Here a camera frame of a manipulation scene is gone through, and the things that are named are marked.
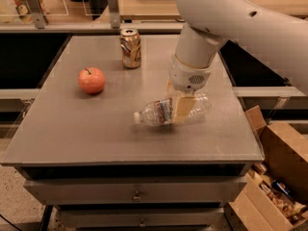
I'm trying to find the upper drawer with knob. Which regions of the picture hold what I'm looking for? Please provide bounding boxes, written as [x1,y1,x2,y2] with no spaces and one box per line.
[24,176,246,205]

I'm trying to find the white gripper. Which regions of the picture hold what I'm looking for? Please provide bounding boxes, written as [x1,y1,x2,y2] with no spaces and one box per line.
[165,55,211,123]

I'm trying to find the metal bracket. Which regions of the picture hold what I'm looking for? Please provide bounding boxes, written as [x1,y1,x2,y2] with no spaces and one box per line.
[108,0,121,29]
[26,0,48,29]

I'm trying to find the clear plastic water bottle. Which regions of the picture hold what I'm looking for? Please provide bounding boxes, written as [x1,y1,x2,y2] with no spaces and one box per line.
[134,92,212,126]

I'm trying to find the open cardboard box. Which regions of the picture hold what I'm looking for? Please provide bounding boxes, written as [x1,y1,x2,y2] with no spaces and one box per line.
[225,106,308,231]

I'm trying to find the red apple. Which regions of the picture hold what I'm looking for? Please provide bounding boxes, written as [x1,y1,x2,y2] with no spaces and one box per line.
[78,67,106,94]

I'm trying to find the snack packets in box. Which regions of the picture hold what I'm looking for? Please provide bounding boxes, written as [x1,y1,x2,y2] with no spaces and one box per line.
[249,163,308,224]

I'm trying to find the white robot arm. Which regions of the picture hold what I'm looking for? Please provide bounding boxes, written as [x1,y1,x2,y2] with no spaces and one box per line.
[169,0,308,96]

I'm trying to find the lower drawer with knob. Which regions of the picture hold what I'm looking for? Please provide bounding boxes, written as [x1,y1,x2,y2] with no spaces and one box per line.
[58,208,223,228]

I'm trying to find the middle metal bracket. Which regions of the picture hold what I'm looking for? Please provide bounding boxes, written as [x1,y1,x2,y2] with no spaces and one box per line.
[108,0,121,29]

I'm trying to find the blue pepsi can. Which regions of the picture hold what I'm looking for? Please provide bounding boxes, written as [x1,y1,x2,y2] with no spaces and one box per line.
[271,180,292,197]

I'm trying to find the grey drawer cabinet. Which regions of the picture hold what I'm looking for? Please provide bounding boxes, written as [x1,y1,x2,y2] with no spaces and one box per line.
[0,33,266,231]

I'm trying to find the drawer with knob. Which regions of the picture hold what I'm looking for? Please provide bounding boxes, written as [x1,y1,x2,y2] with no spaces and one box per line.
[24,176,246,205]
[58,208,223,228]

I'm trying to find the orange soda can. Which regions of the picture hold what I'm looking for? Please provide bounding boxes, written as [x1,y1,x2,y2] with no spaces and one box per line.
[119,28,141,68]

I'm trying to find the left metal bracket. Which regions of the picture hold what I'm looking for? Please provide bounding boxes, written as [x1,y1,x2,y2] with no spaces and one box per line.
[26,0,48,29]

